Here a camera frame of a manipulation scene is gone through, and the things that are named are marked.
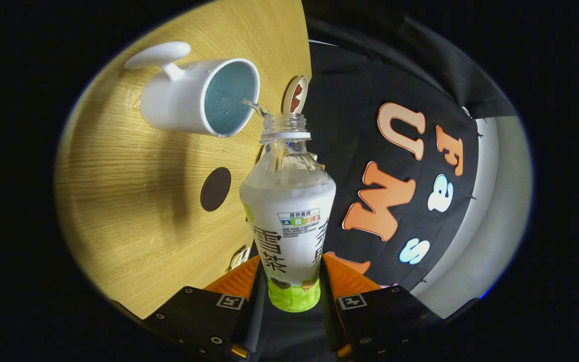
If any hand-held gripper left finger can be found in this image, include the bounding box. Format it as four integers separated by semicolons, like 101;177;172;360
144;254;265;360

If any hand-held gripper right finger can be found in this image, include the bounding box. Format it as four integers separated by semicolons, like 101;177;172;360
320;253;443;360

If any clear juice bottle white label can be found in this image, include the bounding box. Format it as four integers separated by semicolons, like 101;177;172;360
239;113;337;313

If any dark round coaster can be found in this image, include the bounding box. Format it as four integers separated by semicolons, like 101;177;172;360
200;167;232;212

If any white cup blue inside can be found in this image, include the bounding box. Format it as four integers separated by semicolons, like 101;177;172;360
124;41;261;138

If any white divided dish with beans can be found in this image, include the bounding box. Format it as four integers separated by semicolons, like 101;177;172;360
229;246;251;271

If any black backdrop cloth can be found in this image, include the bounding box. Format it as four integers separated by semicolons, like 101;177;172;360
247;0;521;352

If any wooden table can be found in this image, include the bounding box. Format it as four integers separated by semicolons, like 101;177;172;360
54;0;313;320

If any small white plate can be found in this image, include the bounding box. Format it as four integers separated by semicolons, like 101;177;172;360
282;75;309;114

